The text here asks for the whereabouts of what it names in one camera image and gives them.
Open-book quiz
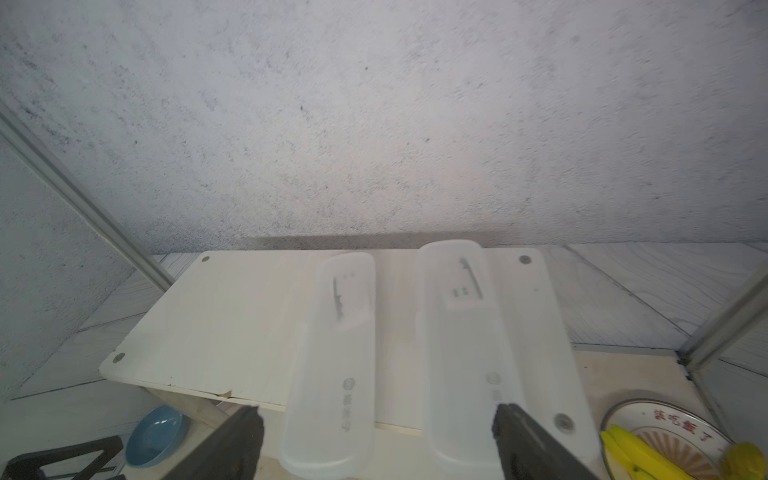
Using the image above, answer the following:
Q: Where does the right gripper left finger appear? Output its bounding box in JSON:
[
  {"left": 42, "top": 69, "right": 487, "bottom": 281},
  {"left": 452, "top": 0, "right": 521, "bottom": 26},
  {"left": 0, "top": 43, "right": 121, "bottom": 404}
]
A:
[{"left": 163, "top": 407, "right": 265, "bottom": 480}]

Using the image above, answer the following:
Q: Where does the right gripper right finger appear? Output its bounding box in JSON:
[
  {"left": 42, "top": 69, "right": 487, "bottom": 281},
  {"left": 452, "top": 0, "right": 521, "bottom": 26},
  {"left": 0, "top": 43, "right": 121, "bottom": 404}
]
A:
[{"left": 492, "top": 404, "right": 597, "bottom": 480}]

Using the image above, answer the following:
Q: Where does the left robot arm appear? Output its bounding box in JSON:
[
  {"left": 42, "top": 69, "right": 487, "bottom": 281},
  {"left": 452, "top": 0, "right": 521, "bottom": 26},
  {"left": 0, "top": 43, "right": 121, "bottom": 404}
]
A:
[{"left": 1, "top": 436, "right": 123, "bottom": 480}]

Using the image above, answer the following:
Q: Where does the white two-tier shelf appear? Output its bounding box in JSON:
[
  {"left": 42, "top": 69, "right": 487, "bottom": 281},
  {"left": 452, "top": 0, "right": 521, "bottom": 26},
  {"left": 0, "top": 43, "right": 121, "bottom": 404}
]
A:
[{"left": 99, "top": 248, "right": 605, "bottom": 479}]

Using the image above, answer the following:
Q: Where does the blue bowl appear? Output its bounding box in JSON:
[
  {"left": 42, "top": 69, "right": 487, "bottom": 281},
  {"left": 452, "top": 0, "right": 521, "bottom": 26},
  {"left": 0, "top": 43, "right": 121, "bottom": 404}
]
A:
[{"left": 125, "top": 405, "right": 189, "bottom": 468}]

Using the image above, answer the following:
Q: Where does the round enamel plate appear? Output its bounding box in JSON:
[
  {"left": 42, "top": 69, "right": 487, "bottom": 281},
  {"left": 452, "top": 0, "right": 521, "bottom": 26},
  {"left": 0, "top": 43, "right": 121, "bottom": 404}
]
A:
[{"left": 600, "top": 399, "right": 733, "bottom": 479}]

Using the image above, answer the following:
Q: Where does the yellow banana bunch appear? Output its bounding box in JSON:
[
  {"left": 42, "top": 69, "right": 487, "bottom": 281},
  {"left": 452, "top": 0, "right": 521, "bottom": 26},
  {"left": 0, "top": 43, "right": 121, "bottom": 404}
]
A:
[{"left": 600, "top": 425, "right": 767, "bottom": 479}]

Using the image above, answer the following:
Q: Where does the right aluminium frame post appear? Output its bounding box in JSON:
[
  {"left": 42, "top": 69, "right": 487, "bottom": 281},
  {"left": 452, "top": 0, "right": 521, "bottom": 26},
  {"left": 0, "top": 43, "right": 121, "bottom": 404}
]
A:
[{"left": 678, "top": 268, "right": 767, "bottom": 373}]

